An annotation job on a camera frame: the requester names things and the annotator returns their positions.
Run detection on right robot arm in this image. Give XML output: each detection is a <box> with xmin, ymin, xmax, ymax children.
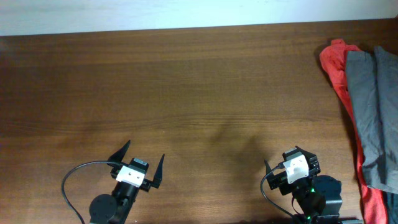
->
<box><xmin>260</xmin><ymin>146</ymin><xmax>363</xmax><ymax>224</ymax></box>

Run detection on red shirt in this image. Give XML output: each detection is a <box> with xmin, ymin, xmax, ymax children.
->
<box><xmin>320</xmin><ymin>39</ymin><xmax>388</xmax><ymax>224</ymax></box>

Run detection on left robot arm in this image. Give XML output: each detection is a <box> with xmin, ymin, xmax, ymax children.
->
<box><xmin>89</xmin><ymin>141</ymin><xmax>165</xmax><ymax>224</ymax></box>

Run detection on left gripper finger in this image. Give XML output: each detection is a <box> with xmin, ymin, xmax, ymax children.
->
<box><xmin>151</xmin><ymin>154</ymin><xmax>165</xmax><ymax>189</ymax></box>
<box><xmin>107</xmin><ymin>140</ymin><xmax>131</xmax><ymax>167</ymax></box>

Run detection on black garment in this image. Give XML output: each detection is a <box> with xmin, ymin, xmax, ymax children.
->
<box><xmin>384</xmin><ymin>192</ymin><xmax>398</xmax><ymax>224</ymax></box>

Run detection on grey shorts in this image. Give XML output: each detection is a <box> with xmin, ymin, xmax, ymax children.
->
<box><xmin>345</xmin><ymin>46</ymin><xmax>397</xmax><ymax>194</ymax></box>

